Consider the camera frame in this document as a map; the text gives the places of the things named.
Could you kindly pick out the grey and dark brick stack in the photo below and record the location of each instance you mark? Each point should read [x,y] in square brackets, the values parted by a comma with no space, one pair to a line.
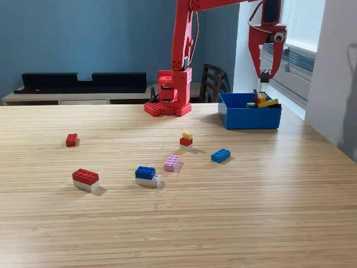
[265,76]

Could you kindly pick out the yellow toy digger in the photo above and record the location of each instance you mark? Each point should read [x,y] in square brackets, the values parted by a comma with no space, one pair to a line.
[267,103]

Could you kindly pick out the green brick stack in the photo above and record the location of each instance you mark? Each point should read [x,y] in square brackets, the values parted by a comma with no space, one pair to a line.
[250,105]

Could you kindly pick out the blue and white brick stack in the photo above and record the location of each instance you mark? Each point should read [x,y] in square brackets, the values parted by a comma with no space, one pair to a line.
[145,174]

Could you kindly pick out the blue plastic bin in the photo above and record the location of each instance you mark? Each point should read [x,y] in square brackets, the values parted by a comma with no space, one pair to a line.
[251,120]

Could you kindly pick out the grey window vent grille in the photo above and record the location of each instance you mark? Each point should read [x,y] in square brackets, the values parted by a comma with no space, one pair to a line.
[298,58]

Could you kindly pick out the dark wooden chair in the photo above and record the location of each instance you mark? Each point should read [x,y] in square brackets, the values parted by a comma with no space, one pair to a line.
[213,82]

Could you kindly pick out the black table clamp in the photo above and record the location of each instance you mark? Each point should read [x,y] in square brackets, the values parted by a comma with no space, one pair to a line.
[153,96]

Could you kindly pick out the yellow red white brick stack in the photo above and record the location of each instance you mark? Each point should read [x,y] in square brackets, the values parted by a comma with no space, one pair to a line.
[186,141]

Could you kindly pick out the pink brick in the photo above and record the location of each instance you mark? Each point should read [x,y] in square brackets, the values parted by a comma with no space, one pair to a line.
[171,163]

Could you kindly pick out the pale wooden sideboard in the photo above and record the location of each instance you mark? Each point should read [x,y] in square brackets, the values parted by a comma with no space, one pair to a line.
[83,97]

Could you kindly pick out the small red brick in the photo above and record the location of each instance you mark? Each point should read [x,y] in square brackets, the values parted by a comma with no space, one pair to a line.
[72,139]

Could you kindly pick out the red and white brick stack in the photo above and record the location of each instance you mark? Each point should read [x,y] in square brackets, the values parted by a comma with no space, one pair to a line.
[85,178]

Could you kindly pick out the white window frame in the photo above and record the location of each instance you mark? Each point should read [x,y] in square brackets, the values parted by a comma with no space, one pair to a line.
[293,83]

